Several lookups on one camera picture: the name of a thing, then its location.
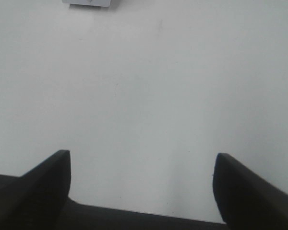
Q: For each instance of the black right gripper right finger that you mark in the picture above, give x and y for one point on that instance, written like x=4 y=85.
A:
x=245 y=200

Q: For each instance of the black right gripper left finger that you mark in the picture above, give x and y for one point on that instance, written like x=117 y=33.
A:
x=35 y=200

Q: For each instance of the white microwave oven body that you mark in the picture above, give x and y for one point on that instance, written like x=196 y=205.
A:
x=95 y=3

